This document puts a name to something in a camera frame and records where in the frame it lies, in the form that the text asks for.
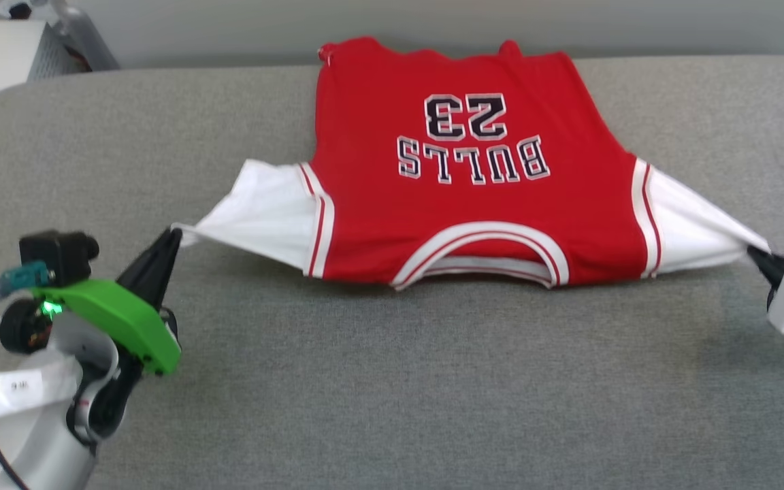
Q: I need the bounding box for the white paper label tape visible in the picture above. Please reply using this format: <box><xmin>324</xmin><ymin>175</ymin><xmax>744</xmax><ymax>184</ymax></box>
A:
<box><xmin>0</xmin><ymin>367</ymin><xmax>83</xmax><ymax>423</ymax></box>

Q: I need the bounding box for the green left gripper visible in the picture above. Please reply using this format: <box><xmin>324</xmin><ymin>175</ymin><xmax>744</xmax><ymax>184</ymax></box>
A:
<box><xmin>30</xmin><ymin>228</ymin><xmax>184</xmax><ymax>376</ymax></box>

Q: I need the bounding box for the red white basketball jersey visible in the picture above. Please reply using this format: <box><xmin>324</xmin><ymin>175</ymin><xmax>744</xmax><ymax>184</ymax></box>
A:
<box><xmin>171</xmin><ymin>36</ymin><xmax>772</xmax><ymax>292</ymax></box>

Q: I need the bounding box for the black cable teal connector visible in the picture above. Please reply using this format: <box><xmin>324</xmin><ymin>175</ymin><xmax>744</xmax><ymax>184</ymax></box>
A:
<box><xmin>0</xmin><ymin>262</ymin><xmax>52</xmax><ymax>490</ymax></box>

